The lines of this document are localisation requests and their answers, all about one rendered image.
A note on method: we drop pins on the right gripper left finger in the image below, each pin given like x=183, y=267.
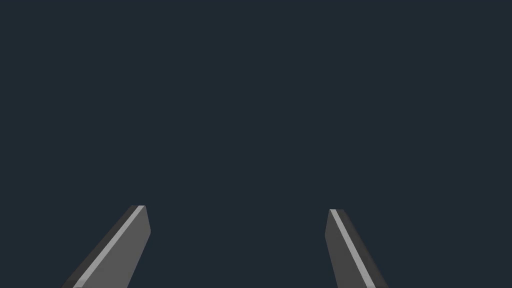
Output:
x=116, y=256

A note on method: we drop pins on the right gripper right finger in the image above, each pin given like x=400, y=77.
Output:
x=348, y=260

